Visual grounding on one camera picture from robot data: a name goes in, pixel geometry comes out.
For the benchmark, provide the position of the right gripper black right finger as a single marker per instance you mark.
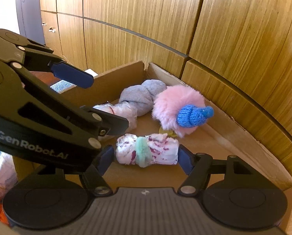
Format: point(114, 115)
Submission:
point(196, 167)

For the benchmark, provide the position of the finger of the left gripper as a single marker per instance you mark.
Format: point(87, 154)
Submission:
point(37, 57)
point(113, 125)

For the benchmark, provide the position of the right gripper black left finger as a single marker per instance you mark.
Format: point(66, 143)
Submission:
point(92, 179)

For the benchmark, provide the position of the pale pink sock roll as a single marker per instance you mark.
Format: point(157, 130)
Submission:
point(124, 109)

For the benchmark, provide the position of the white purple-spotted sock roll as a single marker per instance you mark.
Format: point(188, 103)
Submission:
point(147, 150)

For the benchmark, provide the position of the small silver drawer knob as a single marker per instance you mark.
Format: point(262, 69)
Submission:
point(51, 29)

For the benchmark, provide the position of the grey sock roll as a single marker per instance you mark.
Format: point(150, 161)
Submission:
point(142, 96)

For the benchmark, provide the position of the blue towel mat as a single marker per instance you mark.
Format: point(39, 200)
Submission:
point(59, 87)

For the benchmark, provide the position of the pink fluffy sock bundle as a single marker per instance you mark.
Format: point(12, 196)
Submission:
point(182, 109)

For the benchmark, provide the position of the grey door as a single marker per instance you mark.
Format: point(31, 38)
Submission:
point(29, 20)

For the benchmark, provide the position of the white pink sock roll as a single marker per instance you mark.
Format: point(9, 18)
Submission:
point(8, 177)

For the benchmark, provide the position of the wooden wardrobe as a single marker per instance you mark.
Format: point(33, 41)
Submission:
point(238, 53)

